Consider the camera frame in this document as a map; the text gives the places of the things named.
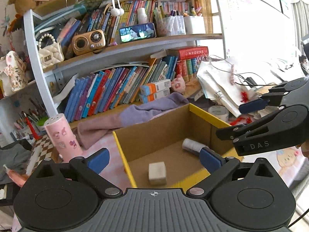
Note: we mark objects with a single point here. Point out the orange white box upper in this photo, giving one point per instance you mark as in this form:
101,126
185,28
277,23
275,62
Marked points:
155,87

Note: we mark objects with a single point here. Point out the pink water bottle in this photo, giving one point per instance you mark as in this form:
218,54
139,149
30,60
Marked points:
18,179

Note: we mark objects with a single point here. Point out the gold retro radio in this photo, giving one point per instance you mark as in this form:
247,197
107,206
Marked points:
88,42

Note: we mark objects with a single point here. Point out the white foam block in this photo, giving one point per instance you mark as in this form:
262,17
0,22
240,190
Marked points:
157,173

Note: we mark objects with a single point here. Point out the white rabbit doll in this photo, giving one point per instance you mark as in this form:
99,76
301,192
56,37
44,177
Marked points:
13,73

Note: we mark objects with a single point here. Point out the pink checkered tablecloth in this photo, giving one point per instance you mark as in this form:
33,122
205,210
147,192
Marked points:
236,196

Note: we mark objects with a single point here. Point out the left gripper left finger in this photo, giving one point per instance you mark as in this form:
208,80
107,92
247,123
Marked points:
88,170

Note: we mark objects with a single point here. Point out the orange white box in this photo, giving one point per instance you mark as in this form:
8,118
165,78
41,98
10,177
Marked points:
154,96
155,87

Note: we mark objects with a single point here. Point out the yellow cardboard box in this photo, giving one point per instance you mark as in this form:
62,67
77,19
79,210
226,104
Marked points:
160,140

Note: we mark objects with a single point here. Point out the white tote bag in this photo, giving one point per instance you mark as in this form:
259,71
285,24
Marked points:
227,79

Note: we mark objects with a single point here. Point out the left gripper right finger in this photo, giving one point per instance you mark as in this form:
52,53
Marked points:
221,171

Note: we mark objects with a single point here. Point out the pink purple cloth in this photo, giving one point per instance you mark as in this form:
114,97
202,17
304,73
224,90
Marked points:
92,130

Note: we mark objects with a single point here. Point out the pink cylindrical container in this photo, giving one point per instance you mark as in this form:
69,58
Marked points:
62,137

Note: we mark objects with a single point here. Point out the white pen holder box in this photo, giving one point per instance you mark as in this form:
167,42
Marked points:
194,25

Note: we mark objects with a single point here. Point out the pink pig figurine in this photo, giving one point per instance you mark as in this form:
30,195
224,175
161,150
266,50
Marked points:
178,84

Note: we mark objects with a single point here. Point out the cream quilted handbag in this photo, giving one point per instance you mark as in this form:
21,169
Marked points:
51,54

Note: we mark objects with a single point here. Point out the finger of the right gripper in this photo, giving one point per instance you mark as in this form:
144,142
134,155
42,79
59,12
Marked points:
253,106

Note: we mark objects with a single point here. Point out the grey cloth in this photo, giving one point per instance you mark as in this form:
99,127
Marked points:
15,158

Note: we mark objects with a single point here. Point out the orange white box lower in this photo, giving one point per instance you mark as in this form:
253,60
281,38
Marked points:
154,96

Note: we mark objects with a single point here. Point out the smartphone on shelf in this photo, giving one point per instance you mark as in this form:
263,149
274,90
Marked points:
137,32

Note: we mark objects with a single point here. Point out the wooden chessboard box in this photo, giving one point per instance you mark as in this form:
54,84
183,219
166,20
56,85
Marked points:
42,149

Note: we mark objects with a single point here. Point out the red thick dictionary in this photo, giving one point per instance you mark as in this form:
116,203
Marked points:
189,52

